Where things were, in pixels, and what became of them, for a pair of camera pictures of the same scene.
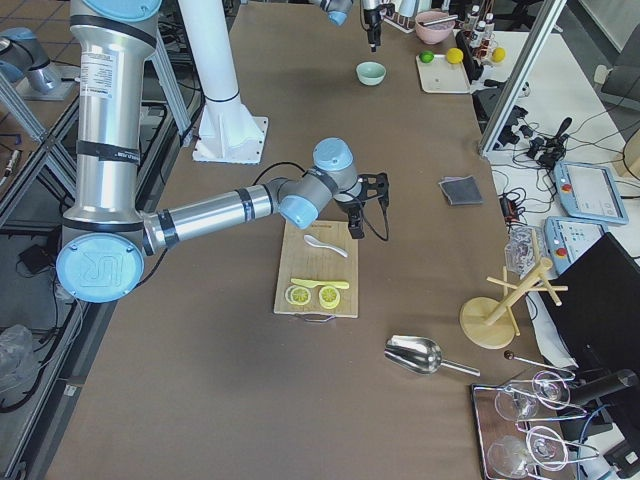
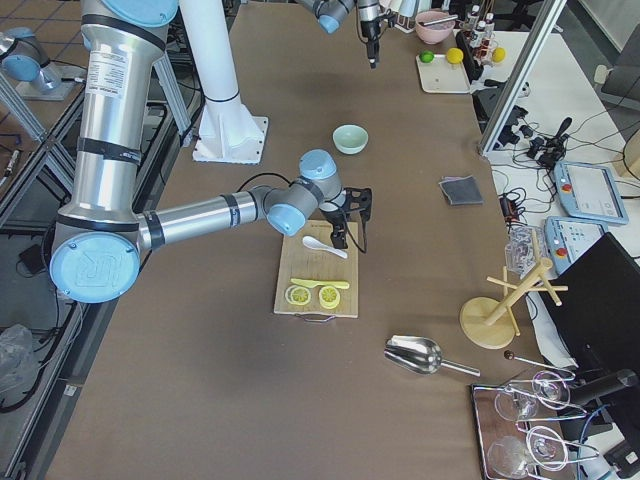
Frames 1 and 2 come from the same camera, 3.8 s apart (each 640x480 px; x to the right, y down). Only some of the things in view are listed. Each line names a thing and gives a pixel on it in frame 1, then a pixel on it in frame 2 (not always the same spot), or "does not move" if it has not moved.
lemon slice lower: x=298 y=295 does not move
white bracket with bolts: x=226 y=132 does not move
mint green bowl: x=370 y=73 to x=350 y=139
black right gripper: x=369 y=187 to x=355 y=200
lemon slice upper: x=329 y=297 does not move
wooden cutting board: x=317 y=271 does not move
